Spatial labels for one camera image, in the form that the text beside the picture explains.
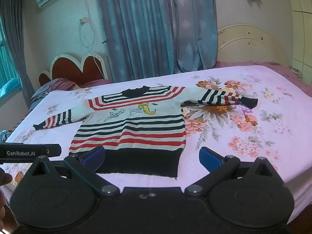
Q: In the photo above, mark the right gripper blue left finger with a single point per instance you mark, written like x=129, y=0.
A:
x=83, y=167

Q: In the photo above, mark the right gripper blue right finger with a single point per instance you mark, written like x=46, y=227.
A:
x=220, y=169

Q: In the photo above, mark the striped knit sweater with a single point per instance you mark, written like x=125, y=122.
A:
x=142, y=130

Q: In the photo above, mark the left hand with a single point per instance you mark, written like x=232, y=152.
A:
x=5, y=179

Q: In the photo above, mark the floral pink bed sheet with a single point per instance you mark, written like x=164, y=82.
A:
x=279, y=128

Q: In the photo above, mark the maroon pillow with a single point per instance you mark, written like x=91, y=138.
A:
x=56, y=84

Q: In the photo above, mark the red heart-shaped headboard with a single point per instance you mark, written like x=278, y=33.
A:
x=88, y=71

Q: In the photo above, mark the cream round headboard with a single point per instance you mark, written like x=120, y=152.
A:
x=244, y=43

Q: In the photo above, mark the grey window curtain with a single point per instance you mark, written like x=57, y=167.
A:
x=12, y=28

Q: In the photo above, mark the blue patterned curtain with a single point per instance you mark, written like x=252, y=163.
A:
x=150, y=38

